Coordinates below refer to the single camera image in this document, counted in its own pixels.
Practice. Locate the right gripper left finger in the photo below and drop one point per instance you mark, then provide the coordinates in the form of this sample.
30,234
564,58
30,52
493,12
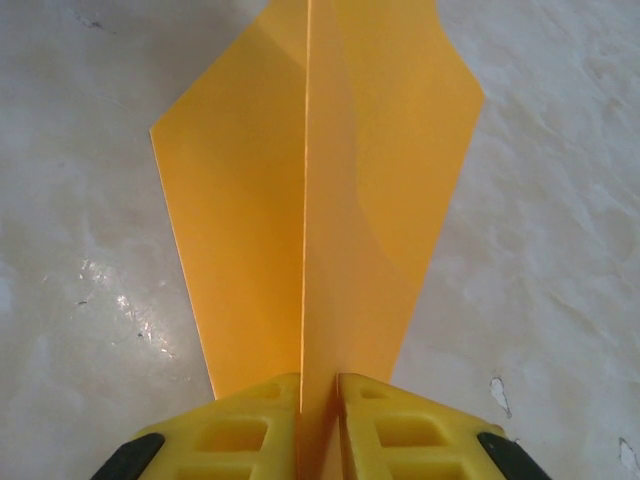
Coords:
225,440

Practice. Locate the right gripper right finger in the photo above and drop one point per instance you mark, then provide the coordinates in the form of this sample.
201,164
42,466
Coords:
415,440

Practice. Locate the orange cloth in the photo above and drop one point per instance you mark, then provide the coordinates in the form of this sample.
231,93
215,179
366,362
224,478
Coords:
260,200

